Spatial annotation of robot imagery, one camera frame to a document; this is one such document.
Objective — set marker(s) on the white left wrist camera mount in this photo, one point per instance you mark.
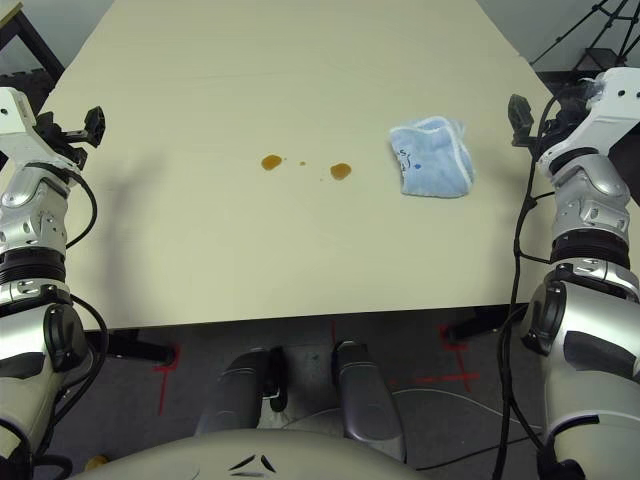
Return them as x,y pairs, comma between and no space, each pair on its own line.
15,112

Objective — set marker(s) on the black table foot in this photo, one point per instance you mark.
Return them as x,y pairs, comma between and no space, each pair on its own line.
140,350
475,325

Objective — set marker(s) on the red floor tape cross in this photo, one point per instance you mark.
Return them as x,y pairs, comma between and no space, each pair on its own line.
462,375

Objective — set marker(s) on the grey right robot leg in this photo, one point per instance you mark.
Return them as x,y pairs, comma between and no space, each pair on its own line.
365,395

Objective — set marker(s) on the light blue fleece rag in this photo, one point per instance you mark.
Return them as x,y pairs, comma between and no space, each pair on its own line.
435,167

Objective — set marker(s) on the black step stool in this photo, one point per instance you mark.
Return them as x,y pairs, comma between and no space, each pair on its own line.
597,57

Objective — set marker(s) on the grey robot leg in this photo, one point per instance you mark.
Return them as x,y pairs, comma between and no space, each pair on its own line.
365,395
235,390

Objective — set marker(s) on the grey robot torso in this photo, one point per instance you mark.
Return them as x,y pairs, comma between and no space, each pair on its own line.
240,450

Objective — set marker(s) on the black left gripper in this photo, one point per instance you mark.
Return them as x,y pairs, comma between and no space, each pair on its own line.
75,145

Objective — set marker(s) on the brown liquid puddle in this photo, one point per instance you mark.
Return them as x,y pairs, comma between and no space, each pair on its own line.
271,161
340,171

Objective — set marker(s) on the wooden side table black frame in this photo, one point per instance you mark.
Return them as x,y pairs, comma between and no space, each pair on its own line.
30,40

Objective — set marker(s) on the red floor tape mark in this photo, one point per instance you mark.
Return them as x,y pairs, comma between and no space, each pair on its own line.
162,380

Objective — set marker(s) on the black tripod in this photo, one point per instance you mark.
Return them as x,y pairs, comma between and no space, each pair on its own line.
607,20

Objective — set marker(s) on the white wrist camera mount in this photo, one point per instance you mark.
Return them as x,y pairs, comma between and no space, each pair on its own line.
15,112
615,110

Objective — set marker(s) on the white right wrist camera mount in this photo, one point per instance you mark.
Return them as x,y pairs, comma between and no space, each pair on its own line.
615,110

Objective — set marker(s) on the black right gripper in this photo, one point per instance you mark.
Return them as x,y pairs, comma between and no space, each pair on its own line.
550,132

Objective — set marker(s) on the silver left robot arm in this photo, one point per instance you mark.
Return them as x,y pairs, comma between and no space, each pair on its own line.
30,220

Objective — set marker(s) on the black foam floor mat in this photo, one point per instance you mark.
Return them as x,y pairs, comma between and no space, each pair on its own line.
25,87

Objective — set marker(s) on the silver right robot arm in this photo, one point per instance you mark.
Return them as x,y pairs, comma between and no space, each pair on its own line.
590,200

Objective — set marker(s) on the grey left robot leg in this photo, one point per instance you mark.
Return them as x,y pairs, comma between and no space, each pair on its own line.
235,390

